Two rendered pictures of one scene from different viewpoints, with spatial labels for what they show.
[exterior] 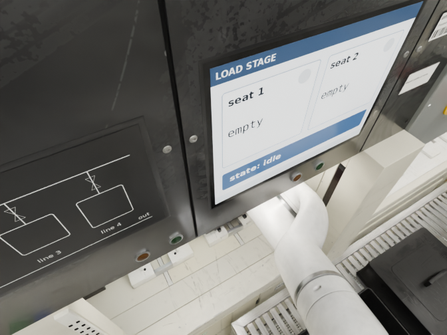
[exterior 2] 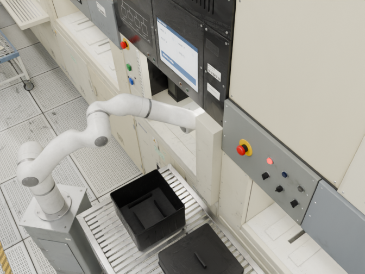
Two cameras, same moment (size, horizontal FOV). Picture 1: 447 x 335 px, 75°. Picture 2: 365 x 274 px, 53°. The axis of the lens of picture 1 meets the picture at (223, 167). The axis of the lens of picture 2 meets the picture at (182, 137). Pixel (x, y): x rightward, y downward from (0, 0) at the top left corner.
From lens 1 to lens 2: 1.53 m
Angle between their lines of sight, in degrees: 54
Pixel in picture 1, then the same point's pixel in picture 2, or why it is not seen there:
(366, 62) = (187, 54)
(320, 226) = (178, 117)
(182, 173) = (154, 37)
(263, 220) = not seen: hidden behind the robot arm
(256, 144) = (167, 49)
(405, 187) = (282, 264)
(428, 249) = (223, 265)
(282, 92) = (169, 38)
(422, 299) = (185, 249)
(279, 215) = not seen: hidden behind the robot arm
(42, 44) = not seen: outside the picture
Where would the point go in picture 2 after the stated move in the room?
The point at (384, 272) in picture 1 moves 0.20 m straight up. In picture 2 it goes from (201, 230) to (202, 209)
